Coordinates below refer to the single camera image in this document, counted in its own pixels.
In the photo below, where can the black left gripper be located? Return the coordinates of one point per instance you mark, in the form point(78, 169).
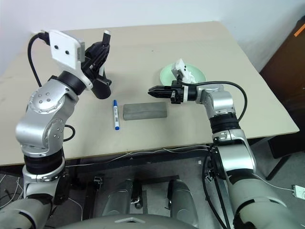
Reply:
point(89, 71)

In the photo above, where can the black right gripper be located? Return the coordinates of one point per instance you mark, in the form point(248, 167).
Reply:
point(177, 94)

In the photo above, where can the black capped white marker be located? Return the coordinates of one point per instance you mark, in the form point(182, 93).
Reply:
point(106, 38)

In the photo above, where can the white tissue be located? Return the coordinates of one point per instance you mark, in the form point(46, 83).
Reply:
point(191, 76)

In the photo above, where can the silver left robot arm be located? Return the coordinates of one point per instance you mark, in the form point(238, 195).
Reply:
point(45, 100)

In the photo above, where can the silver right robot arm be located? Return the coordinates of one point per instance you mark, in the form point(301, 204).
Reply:
point(221, 100)

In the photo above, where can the pale round plate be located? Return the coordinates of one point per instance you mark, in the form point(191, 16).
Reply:
point(166, 74)

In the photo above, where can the grey glasses case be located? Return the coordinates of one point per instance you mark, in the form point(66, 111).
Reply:
point(145, 111)

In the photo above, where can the blue capped white marker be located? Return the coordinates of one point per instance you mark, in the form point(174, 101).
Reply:
point(116, 114)

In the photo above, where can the grey rounded shape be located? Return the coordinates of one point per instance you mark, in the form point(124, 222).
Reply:
point(119, 200)
point(183, 200)

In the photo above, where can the dark brown cabinet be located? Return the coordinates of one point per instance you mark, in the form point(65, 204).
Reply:
point(290, 71)

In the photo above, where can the grey curved robot torso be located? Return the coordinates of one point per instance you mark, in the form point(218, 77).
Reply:
point(124, 221)

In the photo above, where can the orange tape strip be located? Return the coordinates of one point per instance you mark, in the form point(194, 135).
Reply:
point(299, 31)

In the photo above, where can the white power adapter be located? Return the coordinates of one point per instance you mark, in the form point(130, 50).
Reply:
point(298, 191)

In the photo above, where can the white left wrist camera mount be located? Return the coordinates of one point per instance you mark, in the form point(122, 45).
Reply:
point(63, 45)

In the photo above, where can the black metal table frame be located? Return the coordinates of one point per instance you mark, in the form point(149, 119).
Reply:
point(166, 158)

